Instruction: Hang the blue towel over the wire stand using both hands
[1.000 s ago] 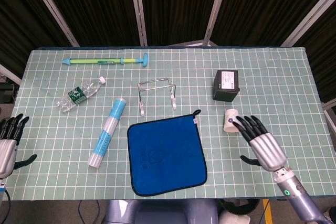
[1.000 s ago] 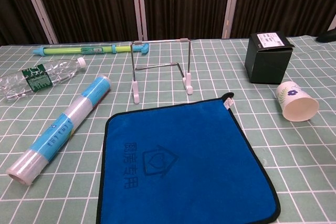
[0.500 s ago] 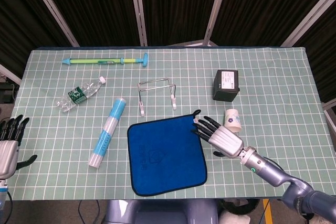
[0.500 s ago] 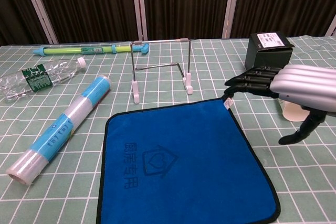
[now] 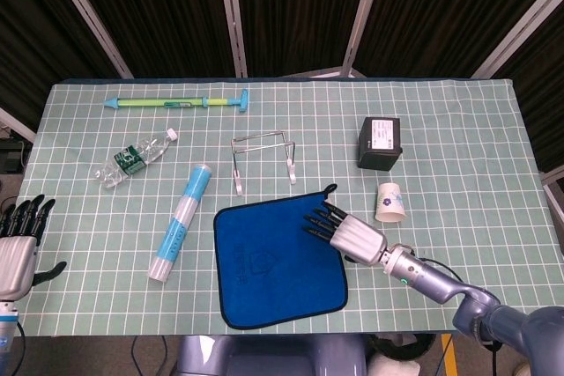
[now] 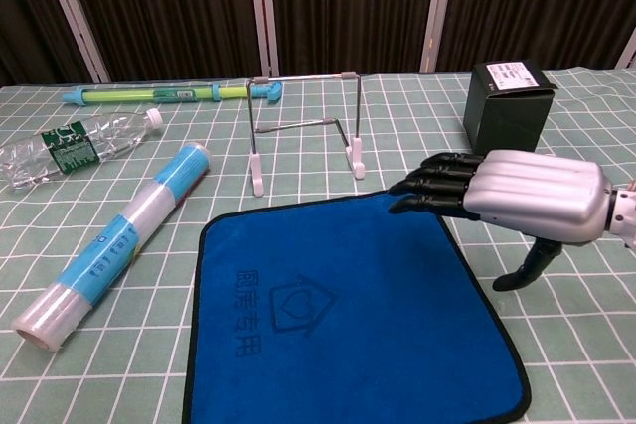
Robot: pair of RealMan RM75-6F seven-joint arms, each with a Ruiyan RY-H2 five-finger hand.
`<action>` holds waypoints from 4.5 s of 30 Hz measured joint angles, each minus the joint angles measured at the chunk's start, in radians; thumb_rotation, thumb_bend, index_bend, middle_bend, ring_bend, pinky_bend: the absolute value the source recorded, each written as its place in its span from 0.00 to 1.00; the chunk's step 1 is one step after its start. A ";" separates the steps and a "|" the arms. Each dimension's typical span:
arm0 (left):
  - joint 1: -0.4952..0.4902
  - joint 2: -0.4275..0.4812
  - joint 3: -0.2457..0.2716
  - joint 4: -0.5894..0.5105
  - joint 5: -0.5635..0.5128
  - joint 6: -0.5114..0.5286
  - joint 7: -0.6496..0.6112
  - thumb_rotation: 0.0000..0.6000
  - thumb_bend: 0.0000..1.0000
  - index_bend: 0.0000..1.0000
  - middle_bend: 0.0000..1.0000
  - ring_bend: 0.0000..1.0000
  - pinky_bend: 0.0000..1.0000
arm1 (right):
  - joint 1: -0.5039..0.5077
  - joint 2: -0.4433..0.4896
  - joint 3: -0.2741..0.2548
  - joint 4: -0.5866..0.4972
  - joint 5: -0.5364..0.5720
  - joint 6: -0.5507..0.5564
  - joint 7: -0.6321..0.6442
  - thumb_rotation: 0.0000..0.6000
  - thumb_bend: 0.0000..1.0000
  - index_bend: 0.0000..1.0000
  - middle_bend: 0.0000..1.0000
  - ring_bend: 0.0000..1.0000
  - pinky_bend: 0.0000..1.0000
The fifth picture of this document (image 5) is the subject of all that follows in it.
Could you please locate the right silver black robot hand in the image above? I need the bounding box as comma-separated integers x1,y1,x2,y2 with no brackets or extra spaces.
302,201,389,268

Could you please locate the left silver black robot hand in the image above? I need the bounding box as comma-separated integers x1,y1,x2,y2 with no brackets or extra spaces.
0,194,68,302

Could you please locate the blue towel with black trim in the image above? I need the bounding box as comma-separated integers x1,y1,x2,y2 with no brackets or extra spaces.
212,183,349,331

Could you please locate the white paper cup with flower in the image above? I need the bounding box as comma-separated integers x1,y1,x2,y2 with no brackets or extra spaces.
374,181,406,225

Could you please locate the black box with white label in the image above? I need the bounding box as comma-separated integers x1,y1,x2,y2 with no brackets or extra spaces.
355,115,405,172

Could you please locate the black round bin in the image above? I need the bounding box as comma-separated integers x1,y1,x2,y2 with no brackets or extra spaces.
368,334,438,362

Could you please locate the green checked tablecloth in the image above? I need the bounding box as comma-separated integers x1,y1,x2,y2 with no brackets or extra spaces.
0,77,564,337

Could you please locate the blue-grey robot torso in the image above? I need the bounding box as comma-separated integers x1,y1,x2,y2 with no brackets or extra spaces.
175,334,371,376

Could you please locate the clear bottle with green label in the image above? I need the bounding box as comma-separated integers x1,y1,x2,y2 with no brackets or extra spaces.
95,128,179,189

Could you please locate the white and blue tube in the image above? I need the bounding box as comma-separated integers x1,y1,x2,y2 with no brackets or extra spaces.
147,163,212,283

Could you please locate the green and blue toy pump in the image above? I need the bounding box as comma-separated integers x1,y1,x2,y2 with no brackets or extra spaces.
103,88,250,116

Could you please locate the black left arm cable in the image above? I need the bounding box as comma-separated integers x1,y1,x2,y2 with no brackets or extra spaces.
15,321,27,376

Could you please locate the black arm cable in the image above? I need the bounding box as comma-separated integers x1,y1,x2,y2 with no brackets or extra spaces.
15,321,27,376
413,254,468,284

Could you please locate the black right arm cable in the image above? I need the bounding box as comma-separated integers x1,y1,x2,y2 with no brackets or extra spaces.
413,254,468,284

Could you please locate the metal wire rack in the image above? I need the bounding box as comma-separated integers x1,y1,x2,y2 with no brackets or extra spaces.
230,129,297,196

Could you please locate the black floor cable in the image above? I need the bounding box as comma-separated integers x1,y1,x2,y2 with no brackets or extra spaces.
130,335,169,376

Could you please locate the white metal frame pole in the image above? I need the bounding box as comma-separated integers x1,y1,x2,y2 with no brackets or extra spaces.
41,0,134,80
215,0,249,78
340,0,389,79
469,0,564,80

